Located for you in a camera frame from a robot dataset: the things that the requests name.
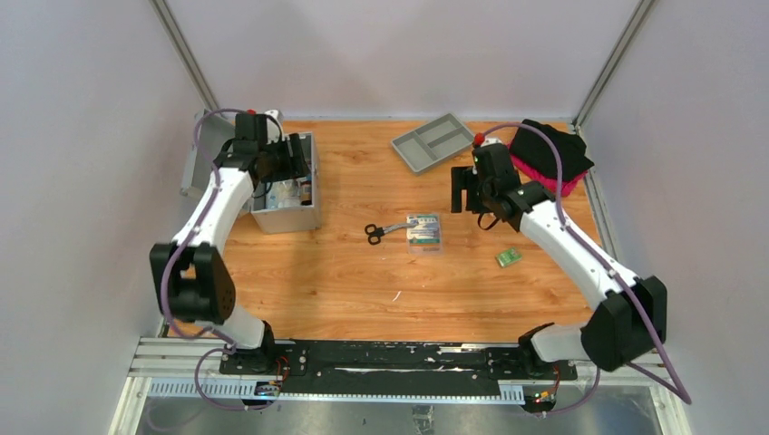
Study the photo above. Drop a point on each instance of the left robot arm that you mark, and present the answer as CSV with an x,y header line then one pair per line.
x,y
195,291

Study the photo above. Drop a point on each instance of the grey metal case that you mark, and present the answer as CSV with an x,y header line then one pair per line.
x,y
215,130

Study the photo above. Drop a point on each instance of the bandage strip box pack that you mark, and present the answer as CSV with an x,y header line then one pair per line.
x,y
424,236

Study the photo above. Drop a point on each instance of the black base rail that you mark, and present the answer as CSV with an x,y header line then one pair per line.
x,y
409,370

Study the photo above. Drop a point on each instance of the grey divider tray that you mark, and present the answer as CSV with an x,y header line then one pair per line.
x,y
433,143

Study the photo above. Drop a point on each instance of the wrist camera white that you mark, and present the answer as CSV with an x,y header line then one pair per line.
x,y
490,141
274,125

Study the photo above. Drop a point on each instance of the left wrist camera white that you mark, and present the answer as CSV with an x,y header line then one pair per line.
x,y
274,125

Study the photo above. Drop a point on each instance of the black handled scissors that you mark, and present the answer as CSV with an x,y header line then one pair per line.
x,y
375,233

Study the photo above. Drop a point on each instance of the black folded cloth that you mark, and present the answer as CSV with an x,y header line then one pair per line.
x,y
545,147

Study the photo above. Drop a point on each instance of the pink folded cloth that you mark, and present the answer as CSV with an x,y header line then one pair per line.
x,y
574,170

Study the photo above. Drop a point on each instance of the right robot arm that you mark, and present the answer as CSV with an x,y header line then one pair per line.
x,y
629,313

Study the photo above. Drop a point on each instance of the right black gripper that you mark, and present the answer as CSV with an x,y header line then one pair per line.
x,y
464,178

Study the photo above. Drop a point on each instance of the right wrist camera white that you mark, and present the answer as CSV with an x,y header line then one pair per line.
x,y
490,141

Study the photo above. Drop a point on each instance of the blue cotton pouch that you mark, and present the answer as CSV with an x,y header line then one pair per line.
x,y
283,194

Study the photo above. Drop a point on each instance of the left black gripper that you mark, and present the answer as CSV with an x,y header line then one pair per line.
x,y
294,167

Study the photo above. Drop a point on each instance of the small green packet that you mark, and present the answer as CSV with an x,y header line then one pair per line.
x,y
508,257

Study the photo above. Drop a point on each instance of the brown medicine bottle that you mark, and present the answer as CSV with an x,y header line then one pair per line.
x,y
306,193

